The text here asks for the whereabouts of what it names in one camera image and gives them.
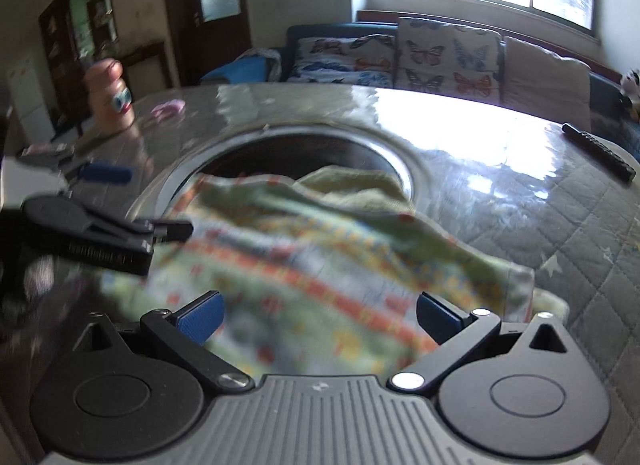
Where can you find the blue corner sofa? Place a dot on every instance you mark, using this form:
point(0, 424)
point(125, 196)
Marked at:
point(284, 64)

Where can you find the dark wooden door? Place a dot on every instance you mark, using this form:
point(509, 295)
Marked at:
point(206, 34)

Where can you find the plain beige cushion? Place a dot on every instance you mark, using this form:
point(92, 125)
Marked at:
point(541, 83)

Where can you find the black and white plush toy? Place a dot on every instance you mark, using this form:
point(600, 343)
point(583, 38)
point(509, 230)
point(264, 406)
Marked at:
point(630, 87)

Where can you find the dark wooden cabinet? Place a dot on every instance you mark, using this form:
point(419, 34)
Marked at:
point(78, 33)

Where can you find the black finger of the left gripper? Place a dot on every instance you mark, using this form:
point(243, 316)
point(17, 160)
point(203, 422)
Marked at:
point(105, 173)
point(171, 231)

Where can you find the floral patterned children's garment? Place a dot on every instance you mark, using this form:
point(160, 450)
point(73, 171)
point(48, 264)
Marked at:
point(320, 275)

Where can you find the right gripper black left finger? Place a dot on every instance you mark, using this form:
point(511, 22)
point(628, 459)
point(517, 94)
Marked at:
point(200, 318)

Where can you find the butterfly print cushion lying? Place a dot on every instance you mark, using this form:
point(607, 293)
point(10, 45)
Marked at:
point(368, 61)

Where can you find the butterfly print cushion upright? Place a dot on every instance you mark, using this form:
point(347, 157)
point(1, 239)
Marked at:
point(460, 61)

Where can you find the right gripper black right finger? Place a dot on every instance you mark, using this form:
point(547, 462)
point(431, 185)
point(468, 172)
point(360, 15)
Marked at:
point(439, 319)

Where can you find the pink bottle with label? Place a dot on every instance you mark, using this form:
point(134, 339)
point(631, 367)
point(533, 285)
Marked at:
point(109, 98)

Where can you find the pink small object on table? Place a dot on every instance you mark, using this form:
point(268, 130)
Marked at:
point(172, 109)

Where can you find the black remote control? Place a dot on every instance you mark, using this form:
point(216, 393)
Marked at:
point(601, 153)

